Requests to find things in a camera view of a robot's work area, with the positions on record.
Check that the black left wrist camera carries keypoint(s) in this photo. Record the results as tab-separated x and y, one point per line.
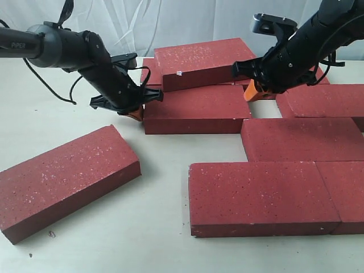
126	61

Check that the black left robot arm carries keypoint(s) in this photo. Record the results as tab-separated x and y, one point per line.
49	46

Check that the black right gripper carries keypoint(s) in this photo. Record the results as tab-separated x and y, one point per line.
295	61

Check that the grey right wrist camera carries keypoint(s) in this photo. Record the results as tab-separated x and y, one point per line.
280	27

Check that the red brick front large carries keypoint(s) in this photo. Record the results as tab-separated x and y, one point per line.
259	199

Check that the red brick stacked top back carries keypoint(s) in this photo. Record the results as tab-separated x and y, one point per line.
200	64

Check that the white backdrop curtain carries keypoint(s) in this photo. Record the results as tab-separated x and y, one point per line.
142	26

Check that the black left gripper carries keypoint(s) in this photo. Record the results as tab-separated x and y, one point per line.
118	92

